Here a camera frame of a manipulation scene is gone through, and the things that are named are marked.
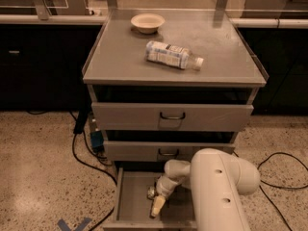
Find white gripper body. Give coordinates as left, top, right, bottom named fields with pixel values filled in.
left=156, top=174, right=180, bottom=199

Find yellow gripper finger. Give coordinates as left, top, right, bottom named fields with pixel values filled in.
left=150, top=195, right=166, bottom=218

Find green 7up can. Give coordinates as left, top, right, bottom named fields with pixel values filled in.
left=147, top=186, right=158, bottom=200

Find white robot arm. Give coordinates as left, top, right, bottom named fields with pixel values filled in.
left=150, top=148, right=261, bottom=231

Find grey bottom drawer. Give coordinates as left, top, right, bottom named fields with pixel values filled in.
left=103, top=167, right=197, bottom=231

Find grey drawer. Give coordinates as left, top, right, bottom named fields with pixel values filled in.
left=103, top=167, right=197, bottom=231
left=92, top=102, right=253, bottom=132
left=104, top=141, right=235, bottom=162

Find grey middle drawer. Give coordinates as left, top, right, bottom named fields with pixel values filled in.
left=104, top=141, right=235, bottom=162

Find grey top drawer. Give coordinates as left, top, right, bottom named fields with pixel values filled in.
left=92, top=102, right=253, bottom=132

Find grey drawer cabinet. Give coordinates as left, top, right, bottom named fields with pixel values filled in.
left=82, top=7, right=270, bottom=178

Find dark counter left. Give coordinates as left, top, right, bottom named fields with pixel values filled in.
left=0, top=23, right=101, bottom=111

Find dark counter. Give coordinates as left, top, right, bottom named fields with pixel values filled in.
left=0, top=23, right=101, bottom=111
left=234, top=20, right=308, bottom=116

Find dark counter right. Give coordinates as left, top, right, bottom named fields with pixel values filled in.
left=234, top=20, right=308, bottom=116

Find blue power box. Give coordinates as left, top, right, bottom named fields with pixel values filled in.
left=89, top=117, right=104, bottom=153

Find blue tape cross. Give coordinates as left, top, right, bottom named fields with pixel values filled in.
left=57, top=218, right=91, bottom=231

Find clear labelled plastic bottle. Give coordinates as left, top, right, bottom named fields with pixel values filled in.
left=145, top=40, right=204, bottom=71

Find beige paper bowl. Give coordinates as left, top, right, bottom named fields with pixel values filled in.
left=131, top=13, right=165, bottom=34

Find black cable left floor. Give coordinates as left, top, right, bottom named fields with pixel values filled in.
left=26, top=110, right=118, bottom=231

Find black cable floor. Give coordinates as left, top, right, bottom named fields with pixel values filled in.
left=26, top=110, right=118, bottom=231
left=233, top=151, right=308, bottom=231

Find black cable right floor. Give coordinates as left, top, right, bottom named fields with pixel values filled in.
left=233, top=151, right=308, bottom=231

